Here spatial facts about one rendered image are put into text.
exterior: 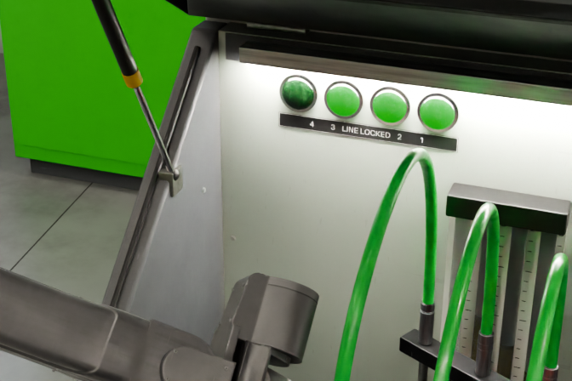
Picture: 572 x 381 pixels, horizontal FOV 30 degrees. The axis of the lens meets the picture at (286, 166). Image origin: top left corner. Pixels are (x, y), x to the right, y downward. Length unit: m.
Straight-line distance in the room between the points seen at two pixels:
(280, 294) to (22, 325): 0.21
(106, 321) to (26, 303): 0.06
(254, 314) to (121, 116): 3.21
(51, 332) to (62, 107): 3.38
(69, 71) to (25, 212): 0.55
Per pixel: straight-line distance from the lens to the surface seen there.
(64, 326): 0.83
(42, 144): 4.30
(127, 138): 4.09
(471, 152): 1.33
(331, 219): 1.42
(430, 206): 1.24
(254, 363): 0.86
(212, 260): 1.47
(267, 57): 1.32
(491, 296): 1.26
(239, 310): 0.87
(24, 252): 3.86
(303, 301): 0.88
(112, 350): 0.82
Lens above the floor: 1.87
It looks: 25 degrees down
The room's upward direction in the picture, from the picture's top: straight up
